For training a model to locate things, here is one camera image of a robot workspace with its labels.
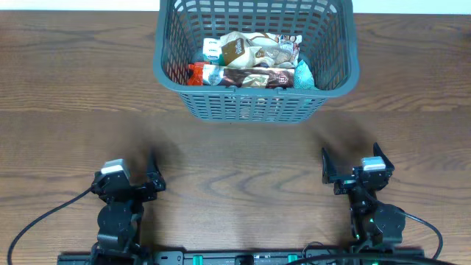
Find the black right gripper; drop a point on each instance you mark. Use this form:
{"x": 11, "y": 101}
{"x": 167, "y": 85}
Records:
{"x": 350, "y": 177}

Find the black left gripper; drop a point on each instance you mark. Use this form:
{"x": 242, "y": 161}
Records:
{"x": 137, "y": 188}

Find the small teal tissue packet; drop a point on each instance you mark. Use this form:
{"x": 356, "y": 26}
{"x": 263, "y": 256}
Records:
{"x": 303, "y": 78}

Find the brown Nescafe Gold coffee bag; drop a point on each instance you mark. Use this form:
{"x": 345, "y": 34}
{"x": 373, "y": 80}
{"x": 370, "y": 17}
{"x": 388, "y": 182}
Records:
{"x": 247, "y": 77}

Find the tissue multipack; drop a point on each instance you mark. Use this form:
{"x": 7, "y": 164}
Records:
{"x": 212, "y": 51}

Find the white brown snack pouch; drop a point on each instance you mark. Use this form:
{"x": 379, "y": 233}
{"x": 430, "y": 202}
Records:
{"x": 257, "y": 49}

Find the orange spaghetti packet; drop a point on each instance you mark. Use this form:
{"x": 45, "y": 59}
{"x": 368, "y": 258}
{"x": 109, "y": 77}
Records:
{"x": 196, "y": 70}

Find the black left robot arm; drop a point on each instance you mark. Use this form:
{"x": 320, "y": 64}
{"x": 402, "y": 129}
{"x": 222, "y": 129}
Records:
{"x": 119, "y": 221}

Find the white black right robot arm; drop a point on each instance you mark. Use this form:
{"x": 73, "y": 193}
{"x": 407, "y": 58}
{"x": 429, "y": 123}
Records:
{"x": 375, "y": 225}

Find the grey plastic basket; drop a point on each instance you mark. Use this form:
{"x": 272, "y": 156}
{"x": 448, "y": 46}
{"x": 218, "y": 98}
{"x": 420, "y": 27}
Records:
{"x": 328, "y": 47}

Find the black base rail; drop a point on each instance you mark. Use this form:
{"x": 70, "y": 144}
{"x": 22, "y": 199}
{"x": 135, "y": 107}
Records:
{"x": 176, "y": 257}

